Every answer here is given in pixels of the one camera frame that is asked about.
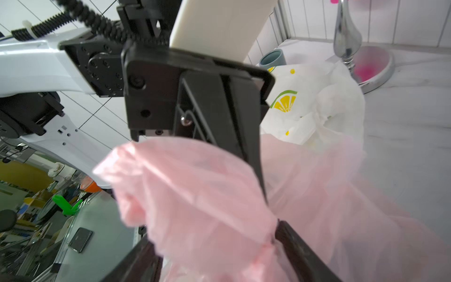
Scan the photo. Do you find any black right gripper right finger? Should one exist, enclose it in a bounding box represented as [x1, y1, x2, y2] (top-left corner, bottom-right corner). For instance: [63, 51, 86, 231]
[276, 220, 341, 282]

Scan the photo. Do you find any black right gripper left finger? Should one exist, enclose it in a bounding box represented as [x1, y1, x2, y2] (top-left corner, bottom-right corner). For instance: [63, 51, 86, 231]
[101, 236, 163, 282]

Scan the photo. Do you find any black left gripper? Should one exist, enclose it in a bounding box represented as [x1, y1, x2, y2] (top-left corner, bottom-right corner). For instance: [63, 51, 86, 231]
[121, 41, 275, 199]

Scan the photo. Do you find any pink plastic bag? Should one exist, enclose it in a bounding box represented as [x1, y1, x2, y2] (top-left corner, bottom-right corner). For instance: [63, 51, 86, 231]
[94, 135, 451, 282]

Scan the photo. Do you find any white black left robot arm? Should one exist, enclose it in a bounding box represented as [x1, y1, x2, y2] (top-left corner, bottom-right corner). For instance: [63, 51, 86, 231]
[1, 1, 275, 180]

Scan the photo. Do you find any white plastic bag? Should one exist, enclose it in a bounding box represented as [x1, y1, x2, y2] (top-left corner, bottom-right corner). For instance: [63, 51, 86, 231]
[260, 62, 365, 149]

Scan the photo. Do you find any teal green cup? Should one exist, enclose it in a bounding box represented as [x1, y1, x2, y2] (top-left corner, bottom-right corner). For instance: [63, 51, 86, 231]
[259, 49, 287, 69]

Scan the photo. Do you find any pink silver cup stand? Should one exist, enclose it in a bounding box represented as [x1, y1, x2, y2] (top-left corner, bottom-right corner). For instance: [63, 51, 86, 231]
[332, 1, 395, 94]

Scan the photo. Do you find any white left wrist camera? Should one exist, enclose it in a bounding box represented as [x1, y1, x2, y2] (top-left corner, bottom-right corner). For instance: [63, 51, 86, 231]
[169, 0, 277, 62]

